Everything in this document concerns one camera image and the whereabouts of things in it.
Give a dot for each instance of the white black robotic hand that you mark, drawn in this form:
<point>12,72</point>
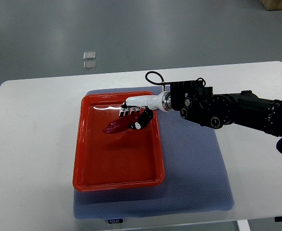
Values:
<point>141,120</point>

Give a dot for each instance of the black table label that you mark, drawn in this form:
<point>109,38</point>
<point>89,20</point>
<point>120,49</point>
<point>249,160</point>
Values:
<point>115,221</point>

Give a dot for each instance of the upper metal floor plate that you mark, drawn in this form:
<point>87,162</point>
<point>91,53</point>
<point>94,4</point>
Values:
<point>89,55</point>

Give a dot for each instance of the blue-grey mesh mat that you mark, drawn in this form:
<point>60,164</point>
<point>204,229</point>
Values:
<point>195,180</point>

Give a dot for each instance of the white table leg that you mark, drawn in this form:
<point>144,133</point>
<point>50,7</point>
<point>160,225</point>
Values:
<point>243,225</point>

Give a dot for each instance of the red pepper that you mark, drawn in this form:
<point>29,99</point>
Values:
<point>121,124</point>

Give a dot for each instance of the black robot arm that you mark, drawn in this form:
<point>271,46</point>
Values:
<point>196,103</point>

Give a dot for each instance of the red plastic tray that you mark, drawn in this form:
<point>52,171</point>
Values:
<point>128,159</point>

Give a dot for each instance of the cardboard box corner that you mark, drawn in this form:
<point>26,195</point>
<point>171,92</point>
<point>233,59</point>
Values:
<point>272,5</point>

